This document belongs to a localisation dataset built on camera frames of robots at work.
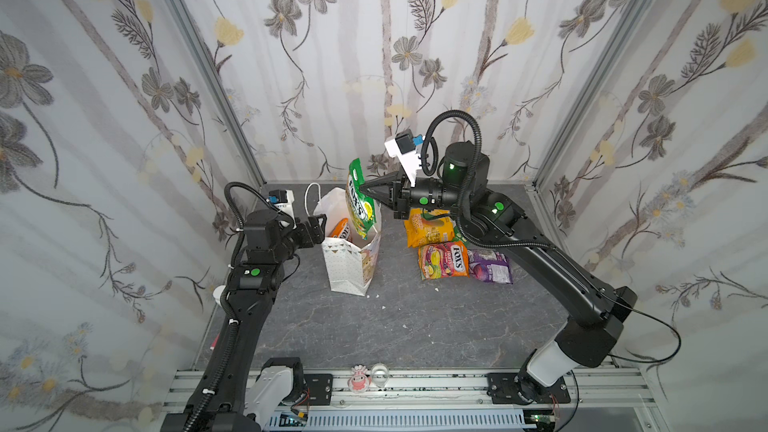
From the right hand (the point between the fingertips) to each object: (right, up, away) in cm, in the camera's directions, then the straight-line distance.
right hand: (363, 181), depth 52 cm
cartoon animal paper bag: (-5, -19, +27) cm, 33 cm away
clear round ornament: (+2, -48, +25) cm, 54 cm away
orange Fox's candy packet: (+20, -22, +43) cm, 52 cm away
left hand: (-16, -5, +23) cm, 28 cm away
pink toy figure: (-3, -47, +21) cm, 52 cm away
